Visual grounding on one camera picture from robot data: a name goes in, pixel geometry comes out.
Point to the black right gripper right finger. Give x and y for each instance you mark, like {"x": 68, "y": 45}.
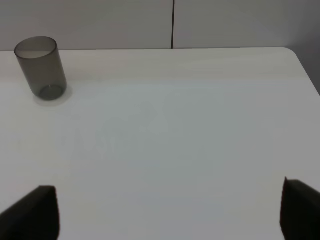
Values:
{"x": 300, "y": 211}

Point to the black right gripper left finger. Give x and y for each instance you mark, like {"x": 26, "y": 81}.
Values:
{"x": 34, "y": 217}

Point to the grey translucent cup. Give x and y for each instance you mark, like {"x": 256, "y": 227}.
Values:
{"x": 41, "y": 64}

